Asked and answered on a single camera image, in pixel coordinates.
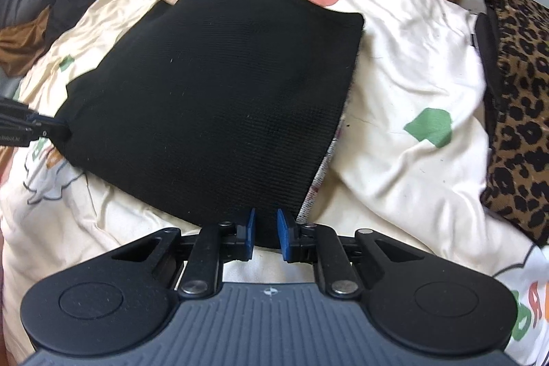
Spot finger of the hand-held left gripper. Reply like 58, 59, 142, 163
0, 97, 71, 140

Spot cream bear-print blanket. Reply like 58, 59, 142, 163
0, 0, 549, 366

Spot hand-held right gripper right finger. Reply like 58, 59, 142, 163
277, 208, 430, 299

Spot black cloth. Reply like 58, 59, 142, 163
40, 0, 161, 49

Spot brown garment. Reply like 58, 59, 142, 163
0, 8, 50, 79

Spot black bear-print skirt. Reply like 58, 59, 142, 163
56, 0, 365, 251

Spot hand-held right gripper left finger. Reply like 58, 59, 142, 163
110, 208, 258, 299

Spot leopard print folded garment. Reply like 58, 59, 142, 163
479, 0, 549, 247

